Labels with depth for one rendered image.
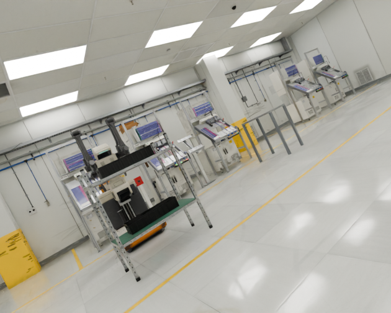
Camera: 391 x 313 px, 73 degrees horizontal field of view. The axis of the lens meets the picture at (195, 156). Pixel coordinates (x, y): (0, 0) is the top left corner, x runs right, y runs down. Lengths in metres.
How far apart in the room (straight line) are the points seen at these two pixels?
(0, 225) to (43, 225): 0.84
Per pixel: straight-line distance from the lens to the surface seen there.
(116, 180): 3.58
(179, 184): 5.42
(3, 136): 6.85
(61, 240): 6.61
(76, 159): 5.16
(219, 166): 5.94
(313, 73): 9.68
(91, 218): 4.97
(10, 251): 6.13
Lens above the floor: 0.87
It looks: 3 degrees down
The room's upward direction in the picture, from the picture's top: 26 degrees counter-clockwise
